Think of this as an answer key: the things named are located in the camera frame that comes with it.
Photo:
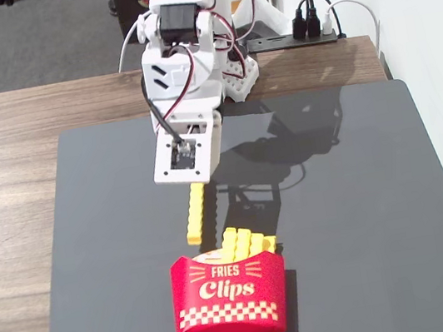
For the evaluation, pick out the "white table clamp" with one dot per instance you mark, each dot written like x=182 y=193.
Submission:
x=270 y=11

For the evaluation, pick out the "dark brown box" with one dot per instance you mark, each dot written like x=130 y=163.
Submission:
x=129 y=12

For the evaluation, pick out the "black power strip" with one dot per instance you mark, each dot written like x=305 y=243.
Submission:
x=273 y=43

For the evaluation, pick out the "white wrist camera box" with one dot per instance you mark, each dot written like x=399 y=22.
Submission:
x=165 y=170

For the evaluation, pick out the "grey table mat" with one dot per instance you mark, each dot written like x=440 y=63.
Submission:
x=360 y=215

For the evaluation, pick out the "red fries clips box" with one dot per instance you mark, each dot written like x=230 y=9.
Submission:
x=230 y=299

